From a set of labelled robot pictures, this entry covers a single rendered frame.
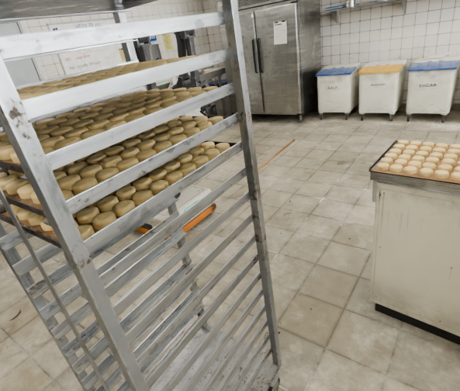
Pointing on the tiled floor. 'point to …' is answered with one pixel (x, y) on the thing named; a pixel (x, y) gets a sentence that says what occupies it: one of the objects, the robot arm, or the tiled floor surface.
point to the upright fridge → (278, 55)
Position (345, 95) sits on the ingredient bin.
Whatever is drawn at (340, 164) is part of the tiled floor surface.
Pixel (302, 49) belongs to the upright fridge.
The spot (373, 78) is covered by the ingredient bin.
